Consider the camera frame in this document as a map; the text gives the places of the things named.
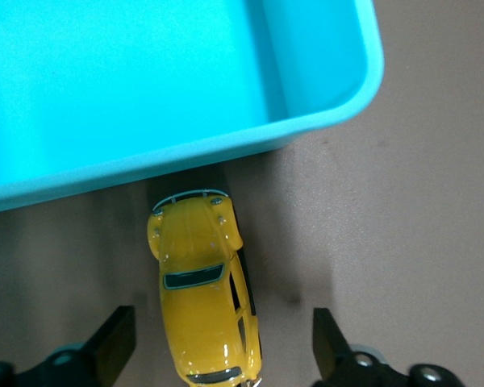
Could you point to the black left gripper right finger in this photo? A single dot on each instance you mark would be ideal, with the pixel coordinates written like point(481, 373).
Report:
point(330, 350)

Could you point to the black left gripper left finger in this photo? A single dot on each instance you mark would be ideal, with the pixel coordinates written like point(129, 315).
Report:
point(113, 346)

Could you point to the yellow beetle toy car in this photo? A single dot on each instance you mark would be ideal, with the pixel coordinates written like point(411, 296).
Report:
point(197, 306)

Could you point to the turquoise plastic bin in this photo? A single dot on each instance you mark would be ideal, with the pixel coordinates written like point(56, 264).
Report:
point(145, 80)

